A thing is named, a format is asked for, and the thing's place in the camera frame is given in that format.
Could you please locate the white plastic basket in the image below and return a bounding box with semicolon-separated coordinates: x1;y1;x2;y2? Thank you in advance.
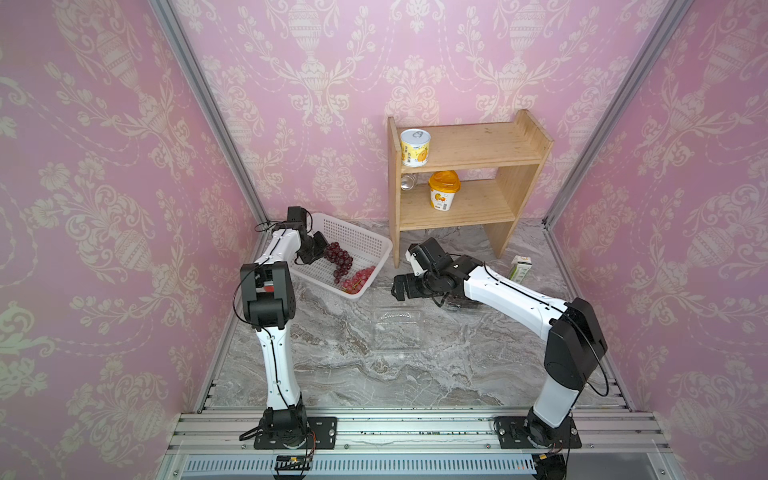
291;213;392;300

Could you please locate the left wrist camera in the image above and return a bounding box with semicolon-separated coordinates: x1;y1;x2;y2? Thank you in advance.
285;206;313;232

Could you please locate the green white milk carton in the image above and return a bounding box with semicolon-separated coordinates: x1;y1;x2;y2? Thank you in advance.
509;255;532;283

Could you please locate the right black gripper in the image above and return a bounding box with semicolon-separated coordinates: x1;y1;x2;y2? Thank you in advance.
390;273;442;301

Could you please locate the small glass jar on shelf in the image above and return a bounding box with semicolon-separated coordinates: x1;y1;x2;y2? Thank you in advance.
400;174;418;191

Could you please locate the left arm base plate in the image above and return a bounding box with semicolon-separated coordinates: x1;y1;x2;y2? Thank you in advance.
252;417;338;450

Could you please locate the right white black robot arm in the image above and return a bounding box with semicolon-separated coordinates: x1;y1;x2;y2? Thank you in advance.
391;238;608;449

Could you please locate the aluminium rail frame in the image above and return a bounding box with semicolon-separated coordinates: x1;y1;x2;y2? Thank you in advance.
158;407;683;479

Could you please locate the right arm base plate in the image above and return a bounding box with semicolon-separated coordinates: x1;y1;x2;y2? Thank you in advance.
492;416;582;451

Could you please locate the pink red grape bunch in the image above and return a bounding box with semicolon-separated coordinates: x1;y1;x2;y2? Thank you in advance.
342;266;375;295

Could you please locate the wooden two-tier shelf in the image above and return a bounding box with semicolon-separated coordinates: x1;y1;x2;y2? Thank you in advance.
386;110;554;267

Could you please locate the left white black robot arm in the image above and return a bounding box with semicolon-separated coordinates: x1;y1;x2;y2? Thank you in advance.
232;220;322;449

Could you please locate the orange lid white cup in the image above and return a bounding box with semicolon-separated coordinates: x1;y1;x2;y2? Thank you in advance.
429;170;461;212

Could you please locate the yellow white can on shelf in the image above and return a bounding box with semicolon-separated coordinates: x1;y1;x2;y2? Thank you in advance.
400;128;431;168

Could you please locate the dark red grape bunch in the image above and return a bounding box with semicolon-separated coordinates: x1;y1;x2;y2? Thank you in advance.
324;242;354;284

